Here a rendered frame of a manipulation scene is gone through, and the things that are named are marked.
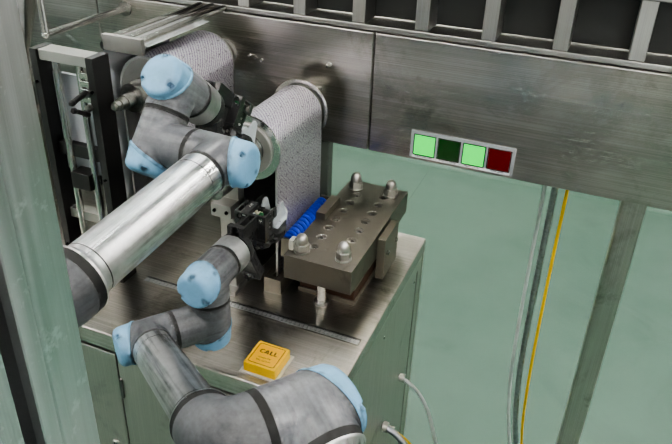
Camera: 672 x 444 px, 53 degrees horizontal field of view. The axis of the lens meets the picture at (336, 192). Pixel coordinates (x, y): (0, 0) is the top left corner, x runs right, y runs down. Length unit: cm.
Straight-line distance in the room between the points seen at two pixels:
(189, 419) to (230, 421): 7
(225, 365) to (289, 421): 48
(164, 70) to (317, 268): 58
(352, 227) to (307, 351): 33
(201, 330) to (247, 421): 40
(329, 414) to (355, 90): 91
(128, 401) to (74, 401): 141
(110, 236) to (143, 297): 74
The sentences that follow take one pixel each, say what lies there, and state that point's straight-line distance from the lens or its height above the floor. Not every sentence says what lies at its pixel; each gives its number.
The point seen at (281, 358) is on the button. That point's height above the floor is 92.
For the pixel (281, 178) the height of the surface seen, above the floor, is 118.
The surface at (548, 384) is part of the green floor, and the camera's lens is 283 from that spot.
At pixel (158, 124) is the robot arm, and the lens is 112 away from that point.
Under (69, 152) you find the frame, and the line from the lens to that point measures 160.
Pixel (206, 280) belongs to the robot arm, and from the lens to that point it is 125.
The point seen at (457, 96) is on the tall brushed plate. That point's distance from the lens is 160.
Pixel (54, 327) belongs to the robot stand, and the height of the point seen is 170.
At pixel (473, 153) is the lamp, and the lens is 163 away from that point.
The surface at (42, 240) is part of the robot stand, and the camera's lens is 25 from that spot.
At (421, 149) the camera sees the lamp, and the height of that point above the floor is 117.
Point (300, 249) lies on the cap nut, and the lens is 149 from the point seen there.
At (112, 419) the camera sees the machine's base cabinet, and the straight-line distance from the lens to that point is 179.
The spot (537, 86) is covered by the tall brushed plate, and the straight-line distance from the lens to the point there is 156.
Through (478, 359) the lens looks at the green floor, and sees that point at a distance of 285.
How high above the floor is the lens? 186
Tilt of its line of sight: 28 degrees down
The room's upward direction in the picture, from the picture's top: 2 degrees clockwise
